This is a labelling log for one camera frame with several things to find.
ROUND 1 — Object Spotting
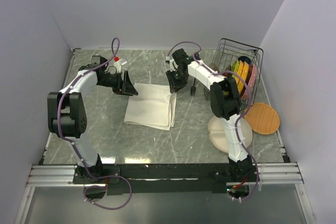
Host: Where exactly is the beige round plate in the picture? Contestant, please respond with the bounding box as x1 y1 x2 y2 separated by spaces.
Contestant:
208 116 253 154

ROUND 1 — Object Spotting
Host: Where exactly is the pink plate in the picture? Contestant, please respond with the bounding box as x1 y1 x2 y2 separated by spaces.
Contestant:
241 63 257 101

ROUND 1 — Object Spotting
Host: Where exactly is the orange woven round placemat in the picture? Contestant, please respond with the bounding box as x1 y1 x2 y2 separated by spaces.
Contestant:
244 102 280 135

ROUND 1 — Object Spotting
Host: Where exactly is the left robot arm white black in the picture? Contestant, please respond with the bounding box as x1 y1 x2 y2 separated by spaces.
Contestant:
47 56 138 183

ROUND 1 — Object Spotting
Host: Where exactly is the dark blue bowl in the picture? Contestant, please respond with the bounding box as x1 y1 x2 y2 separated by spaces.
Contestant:
238 56 251 65

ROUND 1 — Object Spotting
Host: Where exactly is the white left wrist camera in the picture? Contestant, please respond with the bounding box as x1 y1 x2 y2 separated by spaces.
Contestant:
113 56 128 73

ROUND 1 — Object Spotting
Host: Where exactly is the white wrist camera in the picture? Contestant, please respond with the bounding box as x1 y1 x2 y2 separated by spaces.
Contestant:
165 57 176 71
113 56 128 73

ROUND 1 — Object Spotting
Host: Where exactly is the brown round plate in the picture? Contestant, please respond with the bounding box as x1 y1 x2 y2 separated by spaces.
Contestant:
209 63 219 72

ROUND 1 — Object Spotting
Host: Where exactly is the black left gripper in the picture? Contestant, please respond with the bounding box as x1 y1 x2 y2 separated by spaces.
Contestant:
98 70 138 96

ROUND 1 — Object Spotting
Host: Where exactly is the black fork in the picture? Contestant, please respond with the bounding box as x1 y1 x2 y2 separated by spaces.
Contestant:
190 78 196 97

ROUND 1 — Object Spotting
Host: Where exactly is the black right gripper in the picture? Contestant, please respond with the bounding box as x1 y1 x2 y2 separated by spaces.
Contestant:
165 68 187 94

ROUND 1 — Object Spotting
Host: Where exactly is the black wire dish rack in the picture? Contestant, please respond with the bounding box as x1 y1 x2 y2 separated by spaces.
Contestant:
209 38 264 101

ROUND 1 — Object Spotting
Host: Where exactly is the yellow plate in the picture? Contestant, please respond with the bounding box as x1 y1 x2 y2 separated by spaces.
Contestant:
235 61 244 93

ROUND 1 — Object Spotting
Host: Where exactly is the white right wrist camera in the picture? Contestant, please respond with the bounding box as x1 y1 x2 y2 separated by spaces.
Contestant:
165 57 176 71

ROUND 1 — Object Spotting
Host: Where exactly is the white cloth napkin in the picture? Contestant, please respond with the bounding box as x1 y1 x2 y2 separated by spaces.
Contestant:
124 83 177 131

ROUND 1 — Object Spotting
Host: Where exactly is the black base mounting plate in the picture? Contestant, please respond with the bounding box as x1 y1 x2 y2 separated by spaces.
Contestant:
73 163 259 196

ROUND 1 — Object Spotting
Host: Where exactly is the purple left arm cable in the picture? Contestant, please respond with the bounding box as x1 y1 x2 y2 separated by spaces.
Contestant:
56 37 133 210

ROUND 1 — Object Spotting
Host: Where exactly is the green plate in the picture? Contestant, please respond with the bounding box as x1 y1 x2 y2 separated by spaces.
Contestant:
231 60 240 73

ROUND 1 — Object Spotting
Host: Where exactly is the orange plate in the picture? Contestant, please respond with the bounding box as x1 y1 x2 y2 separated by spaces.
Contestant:
240 62 249 96

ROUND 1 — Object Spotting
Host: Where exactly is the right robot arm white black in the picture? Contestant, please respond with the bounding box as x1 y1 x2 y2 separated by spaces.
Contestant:
166 49 253 182

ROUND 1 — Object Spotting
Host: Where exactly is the aluminium frame rail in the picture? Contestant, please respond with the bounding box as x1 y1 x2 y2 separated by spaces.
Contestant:
26 163 303 187

